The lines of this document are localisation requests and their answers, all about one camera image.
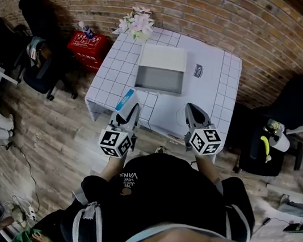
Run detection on person's left forearm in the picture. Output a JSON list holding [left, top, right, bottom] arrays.
[[98, 149, 130, 185]]

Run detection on yellow curved toy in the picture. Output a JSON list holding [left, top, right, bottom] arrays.
[[256, 135, 276, 164]]

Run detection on pale green flower vase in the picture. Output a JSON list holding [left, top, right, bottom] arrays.
[[132, 29, 151, 43]]

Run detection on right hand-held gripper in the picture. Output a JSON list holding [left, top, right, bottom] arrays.
[[177, 102, 228, 160]]

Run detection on white power strip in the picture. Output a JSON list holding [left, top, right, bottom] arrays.
[[18, 201, 41, 223]]

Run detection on person's black shirt torso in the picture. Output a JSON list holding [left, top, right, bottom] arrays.
[[30, 133, 265, 242]]

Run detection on blue white box of bandages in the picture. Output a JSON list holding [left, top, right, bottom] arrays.
[[113, 87, 137, 114]]

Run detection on green small toy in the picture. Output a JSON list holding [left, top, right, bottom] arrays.
[[264, 117, 287, 138]]

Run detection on grey red bag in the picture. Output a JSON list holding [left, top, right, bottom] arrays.
[[23, 35, 50, 70]]

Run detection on white grid tablecloth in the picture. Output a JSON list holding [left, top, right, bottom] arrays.
[[77, 16, 247, 163]]

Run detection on pink artificial flowers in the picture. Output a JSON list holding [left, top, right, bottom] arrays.
[[111, 2, 158, 41]]

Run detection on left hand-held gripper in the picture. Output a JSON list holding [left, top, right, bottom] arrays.
[[95, 97, 143, 162]]

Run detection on clear plastic water bottle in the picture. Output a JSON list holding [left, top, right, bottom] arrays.
[[76, 20, 97, 41]]

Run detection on person's right forearm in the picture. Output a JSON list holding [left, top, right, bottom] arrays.
[[191, 152, 226, 188]]

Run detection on black floor cable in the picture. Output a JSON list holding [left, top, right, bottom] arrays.
[[0, 141, 50, 207]]

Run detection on black green device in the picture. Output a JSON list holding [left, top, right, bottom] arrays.
[[281, 216, 303, 237]]

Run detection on green garment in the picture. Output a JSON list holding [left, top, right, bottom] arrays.
[[9, 223, 45, 242]]

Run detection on white paper cup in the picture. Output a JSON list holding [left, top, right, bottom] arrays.
[[266, 128, 293, 154]]

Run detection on red cardboard box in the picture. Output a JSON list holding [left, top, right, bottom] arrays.
[[63, 29, 111, 75]]

